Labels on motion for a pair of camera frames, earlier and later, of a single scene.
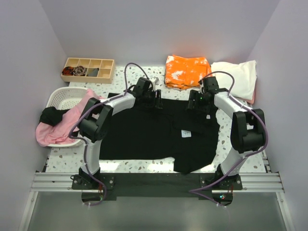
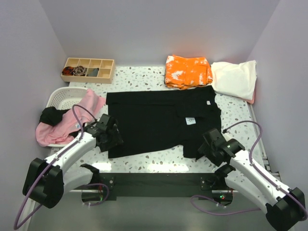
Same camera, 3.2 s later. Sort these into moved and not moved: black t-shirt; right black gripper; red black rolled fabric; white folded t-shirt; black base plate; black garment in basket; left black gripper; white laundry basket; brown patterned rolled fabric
Moved: left black gripper; right black gripper; black t-shirt
Not moved: black base plate; brown patterned rolled fabric; white laundry basket; red black rolled fabric; black garment in basket; white folded t-shirt
